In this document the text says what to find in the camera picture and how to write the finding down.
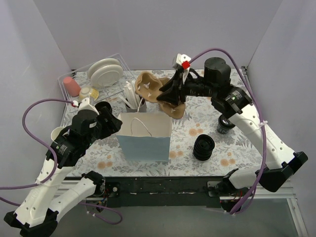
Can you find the brown cardboard cup carrier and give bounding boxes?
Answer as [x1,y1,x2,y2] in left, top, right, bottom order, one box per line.
[135,72,170,103]

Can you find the light blue paper bag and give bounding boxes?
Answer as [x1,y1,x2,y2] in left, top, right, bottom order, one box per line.
[116,112,172,162]

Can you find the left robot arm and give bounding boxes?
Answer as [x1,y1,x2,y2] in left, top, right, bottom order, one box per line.
[4,107,122,237]

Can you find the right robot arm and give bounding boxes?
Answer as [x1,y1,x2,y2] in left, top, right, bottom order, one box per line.
[158,54,308,196]

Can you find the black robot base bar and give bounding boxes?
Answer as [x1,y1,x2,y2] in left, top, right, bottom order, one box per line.
[85,172,252,209]

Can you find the stack of black cups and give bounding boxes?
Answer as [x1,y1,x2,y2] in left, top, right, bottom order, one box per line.
[95,101,112,115]

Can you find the grey cylindrical straw holder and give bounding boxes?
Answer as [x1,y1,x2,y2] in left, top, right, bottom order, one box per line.
[125,97,147,113]

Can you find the wrapped white straws bundle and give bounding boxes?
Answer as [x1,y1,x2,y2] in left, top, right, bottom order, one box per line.
[119,81,141,110]

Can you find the yellow polka dot bowl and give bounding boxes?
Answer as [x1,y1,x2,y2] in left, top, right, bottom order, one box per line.
[79,86,99,100]

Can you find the white ceramic plate front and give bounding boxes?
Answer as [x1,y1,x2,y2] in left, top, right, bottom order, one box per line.
[90,65,123,88]

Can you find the white ceramic plate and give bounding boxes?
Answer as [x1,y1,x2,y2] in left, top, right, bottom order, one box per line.
[90,65,123,88]
[87,58,120,79]

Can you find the pink plastic cup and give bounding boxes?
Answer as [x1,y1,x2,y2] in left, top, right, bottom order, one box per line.
[63,77,81,97]

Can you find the grey-green ceramic mug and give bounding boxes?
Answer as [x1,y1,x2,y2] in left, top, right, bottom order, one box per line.
[50,126,69,141]

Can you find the floral patterned table mat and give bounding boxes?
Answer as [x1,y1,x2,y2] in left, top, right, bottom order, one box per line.
[50,68,275,177]

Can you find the stack of black lids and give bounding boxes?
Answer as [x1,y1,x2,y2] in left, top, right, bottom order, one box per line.
[193,134,215,161]

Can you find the white ceramic plate back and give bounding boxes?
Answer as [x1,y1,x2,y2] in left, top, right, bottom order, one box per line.
[87,58,120,79]

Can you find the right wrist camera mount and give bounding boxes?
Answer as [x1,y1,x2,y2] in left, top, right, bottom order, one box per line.
[172,53,191,84]

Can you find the white wire dish rack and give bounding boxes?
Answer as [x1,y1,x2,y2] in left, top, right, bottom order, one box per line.
[58,53,136,105]

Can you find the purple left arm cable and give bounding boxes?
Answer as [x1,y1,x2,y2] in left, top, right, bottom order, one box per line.
[0,98,123,225]

